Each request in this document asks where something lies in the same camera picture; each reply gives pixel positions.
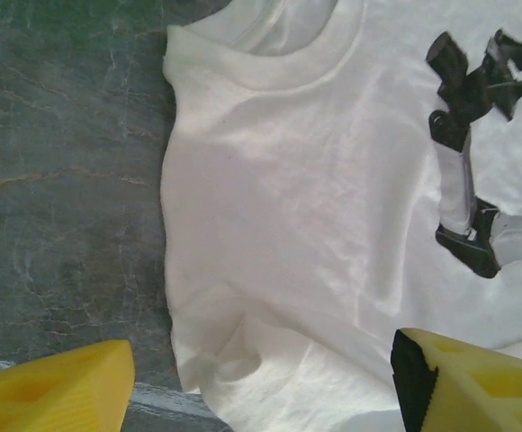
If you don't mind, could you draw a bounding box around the white t-shirt with black print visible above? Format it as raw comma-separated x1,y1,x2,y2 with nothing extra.
159,0,522,432

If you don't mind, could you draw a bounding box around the aluminium mounting rail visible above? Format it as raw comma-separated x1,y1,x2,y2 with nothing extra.
0,348,233,432

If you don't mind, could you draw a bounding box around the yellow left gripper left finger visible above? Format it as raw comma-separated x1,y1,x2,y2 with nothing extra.
0,338,137,432

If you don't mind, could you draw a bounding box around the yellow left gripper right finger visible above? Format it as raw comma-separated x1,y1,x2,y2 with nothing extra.
390,327,522,432

